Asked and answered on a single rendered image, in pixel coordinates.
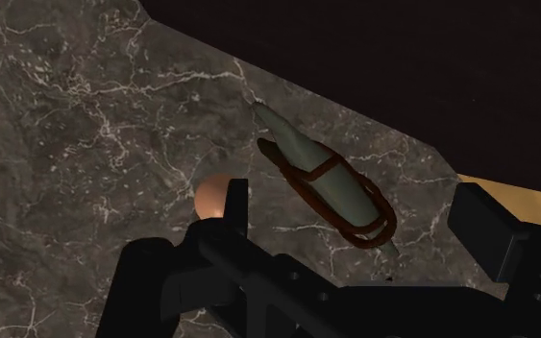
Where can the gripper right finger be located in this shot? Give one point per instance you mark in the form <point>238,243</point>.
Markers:
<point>523,253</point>

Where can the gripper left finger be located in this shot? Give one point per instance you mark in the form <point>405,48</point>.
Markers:
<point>232,262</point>

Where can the peach-coloured egg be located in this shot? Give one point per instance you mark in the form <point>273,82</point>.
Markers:
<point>210,196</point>

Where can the grey-green bottle in brown holder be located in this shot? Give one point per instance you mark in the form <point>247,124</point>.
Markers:
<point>326,180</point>

